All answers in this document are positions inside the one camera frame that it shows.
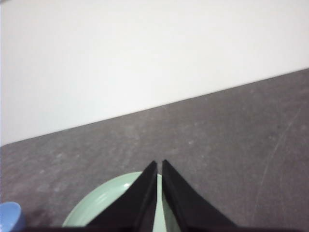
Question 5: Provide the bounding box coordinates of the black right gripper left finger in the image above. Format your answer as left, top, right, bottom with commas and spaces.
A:
85, 160, 158, 228

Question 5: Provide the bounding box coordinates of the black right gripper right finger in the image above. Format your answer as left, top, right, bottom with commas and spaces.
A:
161, 159, 239, 228

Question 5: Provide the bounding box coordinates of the green plate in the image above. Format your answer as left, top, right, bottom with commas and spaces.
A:
62, 171, 181, 228

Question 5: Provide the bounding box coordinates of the blue bowl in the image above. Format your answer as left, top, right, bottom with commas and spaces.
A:
0, 202, 26, 230

